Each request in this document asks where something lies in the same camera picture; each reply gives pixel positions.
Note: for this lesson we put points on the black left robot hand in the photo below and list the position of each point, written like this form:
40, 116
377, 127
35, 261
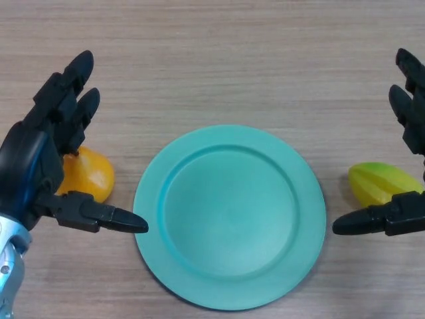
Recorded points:
30, 161

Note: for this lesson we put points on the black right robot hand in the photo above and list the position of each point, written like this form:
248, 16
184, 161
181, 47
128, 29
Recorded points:
415, 113

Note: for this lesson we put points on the yellow green starfruit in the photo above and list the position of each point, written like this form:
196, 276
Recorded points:
375, 182

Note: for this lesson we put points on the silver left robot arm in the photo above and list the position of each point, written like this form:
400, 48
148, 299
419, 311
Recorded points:
10, 266

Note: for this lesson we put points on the teal green round plate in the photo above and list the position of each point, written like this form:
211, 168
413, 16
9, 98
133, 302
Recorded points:
229, 219

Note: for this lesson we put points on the orange yellow pear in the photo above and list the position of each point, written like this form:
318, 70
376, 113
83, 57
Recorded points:
93, 176

